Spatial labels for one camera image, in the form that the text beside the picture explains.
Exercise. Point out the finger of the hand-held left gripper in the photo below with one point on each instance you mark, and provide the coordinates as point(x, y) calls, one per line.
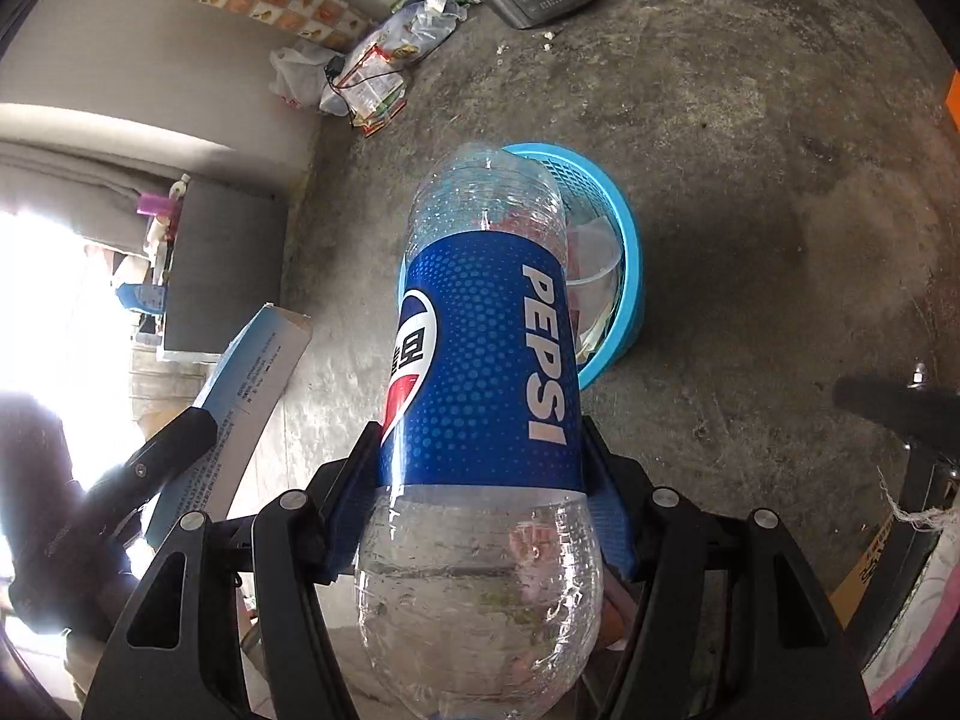
point(169, 450)

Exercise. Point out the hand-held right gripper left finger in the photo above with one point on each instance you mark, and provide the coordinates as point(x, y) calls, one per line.
point(346, 517)

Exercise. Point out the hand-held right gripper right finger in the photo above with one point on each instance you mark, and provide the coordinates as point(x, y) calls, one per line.
point(616, 525)

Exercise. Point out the blue medicine box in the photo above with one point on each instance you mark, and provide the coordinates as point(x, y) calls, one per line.
point(247, 382)

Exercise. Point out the clear plastic bottle blue label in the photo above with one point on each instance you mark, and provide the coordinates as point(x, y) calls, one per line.
point(480, 360)

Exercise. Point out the clear plastic cup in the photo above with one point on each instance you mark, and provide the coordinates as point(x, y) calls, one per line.
point(592, 259)

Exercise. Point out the blue plastic basket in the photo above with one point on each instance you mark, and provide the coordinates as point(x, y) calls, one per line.
point(628, 240)

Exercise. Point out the blue spray bottle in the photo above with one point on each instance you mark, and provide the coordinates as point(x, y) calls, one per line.
point(139, 298)

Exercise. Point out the grey cabinet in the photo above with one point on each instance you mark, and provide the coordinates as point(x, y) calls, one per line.
point(225, 262)

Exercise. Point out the purple cup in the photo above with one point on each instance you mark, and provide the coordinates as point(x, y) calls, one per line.
point(154, 205)

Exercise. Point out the white cloth pink edge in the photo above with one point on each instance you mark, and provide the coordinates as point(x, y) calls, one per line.
point(926, 615)

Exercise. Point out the white plastic bag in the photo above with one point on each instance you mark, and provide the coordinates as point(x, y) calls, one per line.
point(300, 75)

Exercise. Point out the pile of plastic bags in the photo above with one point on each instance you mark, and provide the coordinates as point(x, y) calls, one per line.
point(390, 52)

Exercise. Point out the black metal frame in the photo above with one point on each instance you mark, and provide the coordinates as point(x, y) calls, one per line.
point(892, 399)

